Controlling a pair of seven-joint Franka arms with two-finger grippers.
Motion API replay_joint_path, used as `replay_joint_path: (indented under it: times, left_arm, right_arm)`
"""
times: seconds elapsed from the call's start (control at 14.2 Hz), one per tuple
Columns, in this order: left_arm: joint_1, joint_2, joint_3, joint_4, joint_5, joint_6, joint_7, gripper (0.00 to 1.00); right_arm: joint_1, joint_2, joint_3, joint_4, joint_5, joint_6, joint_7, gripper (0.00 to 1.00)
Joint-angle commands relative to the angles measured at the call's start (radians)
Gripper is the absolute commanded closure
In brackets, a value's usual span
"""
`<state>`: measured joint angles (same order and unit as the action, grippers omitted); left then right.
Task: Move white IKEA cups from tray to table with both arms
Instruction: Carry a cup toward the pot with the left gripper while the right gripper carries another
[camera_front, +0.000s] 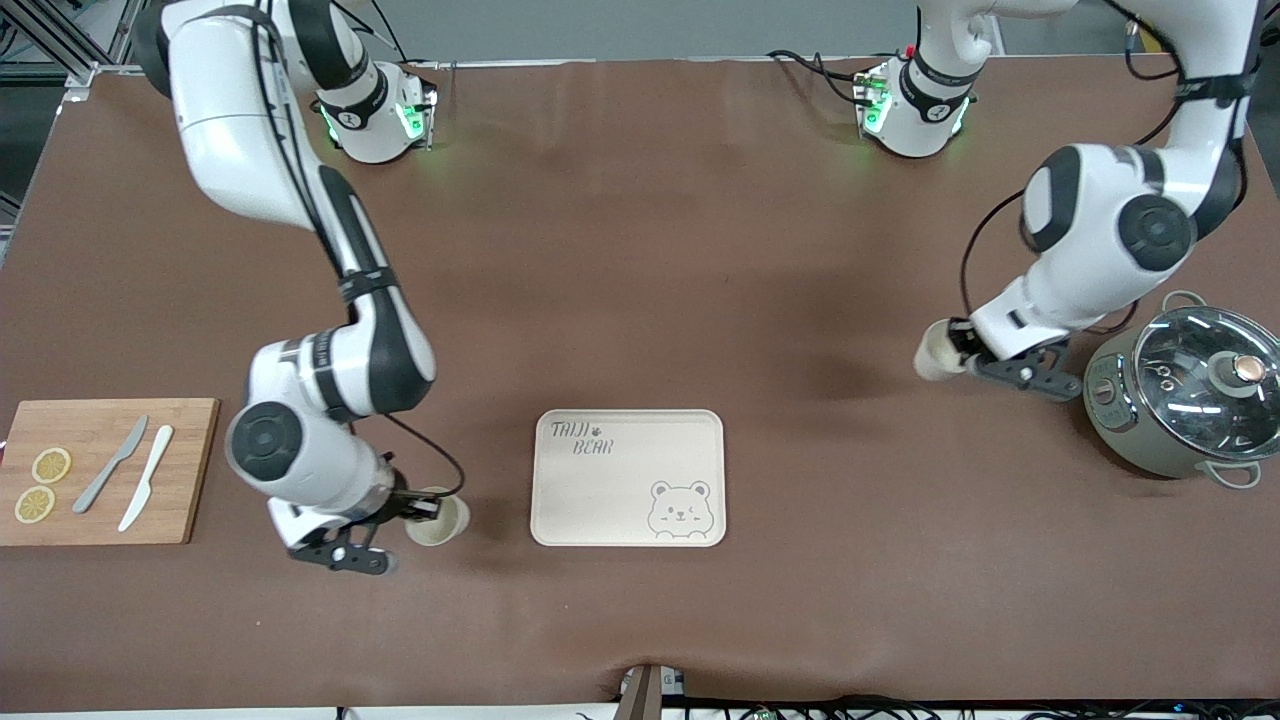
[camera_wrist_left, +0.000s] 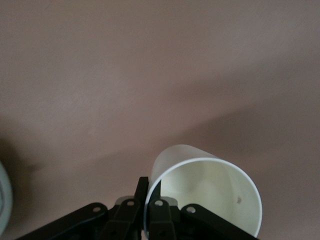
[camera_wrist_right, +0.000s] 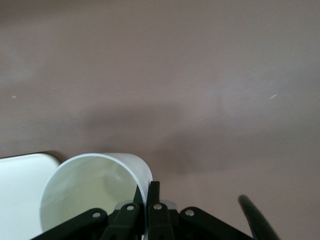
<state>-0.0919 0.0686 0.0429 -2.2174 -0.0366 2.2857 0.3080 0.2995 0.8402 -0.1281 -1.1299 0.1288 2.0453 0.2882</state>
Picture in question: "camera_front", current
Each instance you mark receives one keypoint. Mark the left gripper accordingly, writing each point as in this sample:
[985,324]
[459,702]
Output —
[963,340]

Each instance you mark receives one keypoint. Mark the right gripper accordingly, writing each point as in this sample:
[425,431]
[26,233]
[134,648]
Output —
[405,504]

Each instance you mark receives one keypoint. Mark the paper cup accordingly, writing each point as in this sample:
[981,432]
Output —
[445,525]
[935,355]

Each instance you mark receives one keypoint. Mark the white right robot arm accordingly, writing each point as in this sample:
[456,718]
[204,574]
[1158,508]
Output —
[230,120]

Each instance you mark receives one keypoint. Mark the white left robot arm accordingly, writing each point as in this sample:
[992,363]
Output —
[1100,200]

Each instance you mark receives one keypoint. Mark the grey-green electric cooking pot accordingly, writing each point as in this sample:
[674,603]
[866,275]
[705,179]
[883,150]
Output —
[1120,420]

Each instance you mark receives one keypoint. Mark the cream bear print tray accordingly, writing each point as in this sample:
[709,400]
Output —
[620,490]

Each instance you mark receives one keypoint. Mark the glass pot lid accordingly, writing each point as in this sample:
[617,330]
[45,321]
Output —
[1180,360]

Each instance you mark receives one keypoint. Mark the bamboo cutting board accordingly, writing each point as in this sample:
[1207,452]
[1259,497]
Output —
[190,470]

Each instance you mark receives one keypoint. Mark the white plastic knife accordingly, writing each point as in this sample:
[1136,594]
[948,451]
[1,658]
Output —
[150,465]

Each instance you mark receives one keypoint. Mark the grey plastic knife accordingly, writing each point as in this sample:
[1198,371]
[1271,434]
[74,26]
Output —
[120,452]

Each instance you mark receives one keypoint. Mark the yellow lemon slice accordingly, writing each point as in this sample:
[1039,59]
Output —
[51,465]
[35,504]

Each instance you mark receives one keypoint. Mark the metal post bracket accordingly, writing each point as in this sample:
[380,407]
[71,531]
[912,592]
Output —
[645,695]

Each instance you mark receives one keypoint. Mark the aluminium frame structure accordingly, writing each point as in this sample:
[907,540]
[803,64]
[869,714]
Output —
[50,68]

